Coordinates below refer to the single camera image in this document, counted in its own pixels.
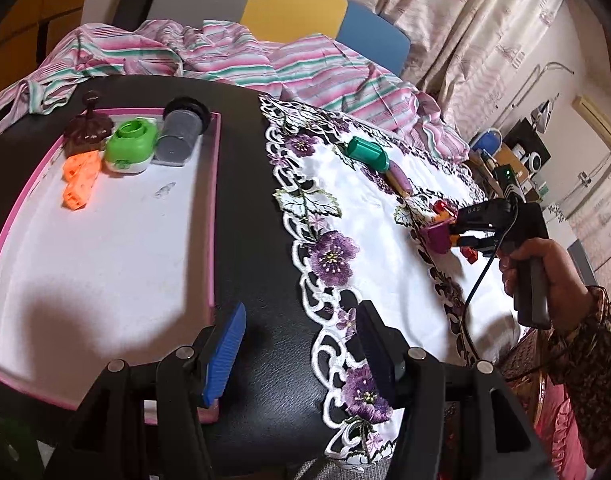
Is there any pink green striped cloth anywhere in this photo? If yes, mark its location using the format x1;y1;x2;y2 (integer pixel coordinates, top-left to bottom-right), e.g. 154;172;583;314
0;19;470;161

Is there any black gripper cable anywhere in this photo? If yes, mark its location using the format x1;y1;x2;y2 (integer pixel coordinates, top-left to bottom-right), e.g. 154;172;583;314
463;200;519;361

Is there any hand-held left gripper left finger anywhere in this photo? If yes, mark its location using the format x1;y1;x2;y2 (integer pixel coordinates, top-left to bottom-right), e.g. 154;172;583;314
43;302;249;480

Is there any grey canister black lid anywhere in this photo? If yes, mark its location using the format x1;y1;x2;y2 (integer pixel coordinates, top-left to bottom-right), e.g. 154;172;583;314
156;96;211;167

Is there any person's right forearm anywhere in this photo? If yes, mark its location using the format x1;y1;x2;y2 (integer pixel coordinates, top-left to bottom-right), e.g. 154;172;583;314
543;285;611;471

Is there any brown round plastic brush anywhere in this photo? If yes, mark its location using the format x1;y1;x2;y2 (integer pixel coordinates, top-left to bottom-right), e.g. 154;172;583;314
63;89;117;157

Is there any pink ruffled cushion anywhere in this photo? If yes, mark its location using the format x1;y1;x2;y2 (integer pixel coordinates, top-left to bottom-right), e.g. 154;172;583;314
533;380;593;480

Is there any black speaker box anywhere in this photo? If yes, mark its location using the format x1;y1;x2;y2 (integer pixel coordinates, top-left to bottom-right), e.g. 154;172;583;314
505;119;551;171

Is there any cream air conditioner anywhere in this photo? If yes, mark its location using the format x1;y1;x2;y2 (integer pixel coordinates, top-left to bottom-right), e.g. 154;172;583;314
573;95;611;153

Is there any cream patterned curtain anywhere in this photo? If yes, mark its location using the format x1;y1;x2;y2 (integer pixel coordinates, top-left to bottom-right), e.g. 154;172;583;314
296;0;571;136

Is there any purple yellow plastic case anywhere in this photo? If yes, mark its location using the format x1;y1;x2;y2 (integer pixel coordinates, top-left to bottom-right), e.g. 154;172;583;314
385;160;413;198

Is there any person's right hand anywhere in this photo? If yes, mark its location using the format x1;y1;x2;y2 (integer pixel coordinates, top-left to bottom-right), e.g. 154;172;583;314
502;237;592;333

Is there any magenta plastic figure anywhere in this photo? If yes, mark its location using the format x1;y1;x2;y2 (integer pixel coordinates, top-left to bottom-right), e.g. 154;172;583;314
420;222;456;256

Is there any green white round container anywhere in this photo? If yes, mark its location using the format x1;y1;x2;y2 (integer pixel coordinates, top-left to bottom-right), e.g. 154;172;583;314
103;117;159;177

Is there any pink-rimmed white tray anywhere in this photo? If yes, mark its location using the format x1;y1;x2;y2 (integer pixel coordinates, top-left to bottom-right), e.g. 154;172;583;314
0;107;222;423

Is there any wooden wardrobe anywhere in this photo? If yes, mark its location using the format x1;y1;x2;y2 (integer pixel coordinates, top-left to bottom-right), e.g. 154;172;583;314
0;0;94;91

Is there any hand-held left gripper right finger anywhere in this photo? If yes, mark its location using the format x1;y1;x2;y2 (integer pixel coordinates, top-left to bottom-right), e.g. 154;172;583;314
355;300;559;480

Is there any bent metal pipe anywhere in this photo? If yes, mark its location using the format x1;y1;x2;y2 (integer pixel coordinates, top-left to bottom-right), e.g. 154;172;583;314
510;62;576;111

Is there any white floral lace tablecloth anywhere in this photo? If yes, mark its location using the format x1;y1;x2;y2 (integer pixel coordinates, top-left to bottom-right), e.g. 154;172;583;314
258;92;523;471

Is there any teal green plastic cylinder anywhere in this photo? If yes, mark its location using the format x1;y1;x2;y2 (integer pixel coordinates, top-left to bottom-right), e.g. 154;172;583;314
346;135;391;173

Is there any orange plastic block toy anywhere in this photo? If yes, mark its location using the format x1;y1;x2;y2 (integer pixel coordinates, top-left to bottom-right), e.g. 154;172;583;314
62;151;101;211

